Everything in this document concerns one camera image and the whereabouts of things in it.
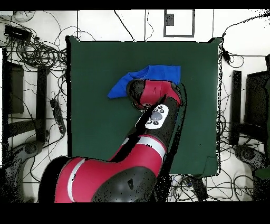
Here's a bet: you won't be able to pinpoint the blue printed t-shirt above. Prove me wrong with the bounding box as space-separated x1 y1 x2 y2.
107 64 181 99

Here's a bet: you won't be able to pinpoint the dark green table cloth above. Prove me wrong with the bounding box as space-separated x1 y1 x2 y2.
65 35 222 178

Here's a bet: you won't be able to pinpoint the black power strip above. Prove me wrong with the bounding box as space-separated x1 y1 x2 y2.
50 98 68 134
186 175 209 202

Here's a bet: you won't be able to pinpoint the black power adapter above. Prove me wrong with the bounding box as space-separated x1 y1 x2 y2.
221 48 232 65

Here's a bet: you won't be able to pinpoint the grey wheeled base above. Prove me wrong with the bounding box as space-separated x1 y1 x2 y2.
4 140 45 202
233 144 270 177

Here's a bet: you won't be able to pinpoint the black electronics box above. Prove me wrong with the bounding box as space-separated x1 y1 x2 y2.
3 24 33 42

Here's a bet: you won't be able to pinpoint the tangled black cables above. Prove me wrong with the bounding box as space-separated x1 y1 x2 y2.
0 10 69 73
168 114 254 202

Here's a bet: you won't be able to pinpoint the black frame stand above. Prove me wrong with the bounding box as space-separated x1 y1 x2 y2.
229 53 270 146
1 47 49 148

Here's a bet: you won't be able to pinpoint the grey square frame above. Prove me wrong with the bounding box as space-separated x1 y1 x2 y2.
163 8 196 38

